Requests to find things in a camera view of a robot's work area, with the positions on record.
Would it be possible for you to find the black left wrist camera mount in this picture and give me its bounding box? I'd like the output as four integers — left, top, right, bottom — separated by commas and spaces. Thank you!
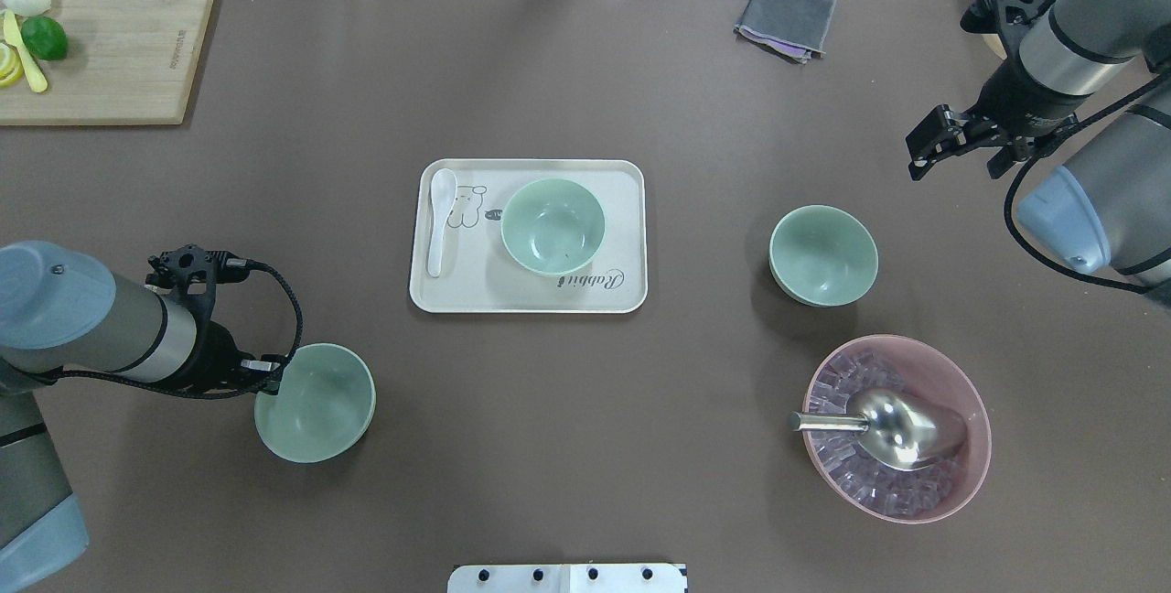
145, 245, 251, 325

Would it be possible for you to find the lemon slice near garlic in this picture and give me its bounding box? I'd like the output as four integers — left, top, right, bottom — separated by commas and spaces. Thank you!
0, 42, 23, 88

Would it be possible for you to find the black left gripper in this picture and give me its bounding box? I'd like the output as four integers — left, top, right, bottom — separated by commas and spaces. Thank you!
189, 321, 285, 394

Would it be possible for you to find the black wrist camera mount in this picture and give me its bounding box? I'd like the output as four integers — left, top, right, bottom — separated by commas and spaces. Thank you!
961, 0, 1057, 34
145, 245, 251, 325

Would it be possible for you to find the green bowl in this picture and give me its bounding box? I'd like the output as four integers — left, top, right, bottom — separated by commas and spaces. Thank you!
252, 343, 377, 464
768, 205, 879, 307
500, 178, 607, 277

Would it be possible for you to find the pink bowl with ice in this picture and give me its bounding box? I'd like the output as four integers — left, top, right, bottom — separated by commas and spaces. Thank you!
790, 335, 992, 523

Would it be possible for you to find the wooden cutting board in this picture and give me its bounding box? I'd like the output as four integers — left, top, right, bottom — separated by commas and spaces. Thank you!
1, 0, 214, 127

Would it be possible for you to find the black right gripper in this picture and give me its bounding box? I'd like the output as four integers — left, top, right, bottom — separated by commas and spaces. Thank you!
905, 57, 1080, 180

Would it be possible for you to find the metal ice scoop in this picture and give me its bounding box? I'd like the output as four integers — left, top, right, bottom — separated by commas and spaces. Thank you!
788, 387, 968, 471

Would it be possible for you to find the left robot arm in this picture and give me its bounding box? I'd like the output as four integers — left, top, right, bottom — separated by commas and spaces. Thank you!
1, 240, 290, 592

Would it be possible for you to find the yellow plastic knife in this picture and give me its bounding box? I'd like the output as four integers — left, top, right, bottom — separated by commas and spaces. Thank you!
4, 9, 48, 93

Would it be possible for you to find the green lime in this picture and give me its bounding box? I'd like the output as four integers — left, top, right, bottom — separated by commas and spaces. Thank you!
20, 15, 70, 60

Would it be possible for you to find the white ceramic spoon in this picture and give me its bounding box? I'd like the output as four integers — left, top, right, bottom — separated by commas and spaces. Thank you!
426, 166, 457, 277

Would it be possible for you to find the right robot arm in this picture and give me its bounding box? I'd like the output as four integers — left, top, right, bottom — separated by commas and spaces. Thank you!
905, 0, 1170, 307

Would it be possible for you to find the beige rabbit tray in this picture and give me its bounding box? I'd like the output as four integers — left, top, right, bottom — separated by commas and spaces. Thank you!
409, 158, 650, 314

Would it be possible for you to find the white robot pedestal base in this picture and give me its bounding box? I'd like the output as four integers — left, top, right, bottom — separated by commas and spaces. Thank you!
446, 561, 689, 592

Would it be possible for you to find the grey folded cloth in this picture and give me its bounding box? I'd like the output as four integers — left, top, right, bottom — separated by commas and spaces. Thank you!
735, 0, 837, 64

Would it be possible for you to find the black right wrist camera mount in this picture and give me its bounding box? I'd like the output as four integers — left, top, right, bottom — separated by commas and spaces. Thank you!
961, 0, 1057, 34

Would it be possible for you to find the green bowl on tray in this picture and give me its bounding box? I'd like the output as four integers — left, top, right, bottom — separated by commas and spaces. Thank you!
500, 178, 607, 277

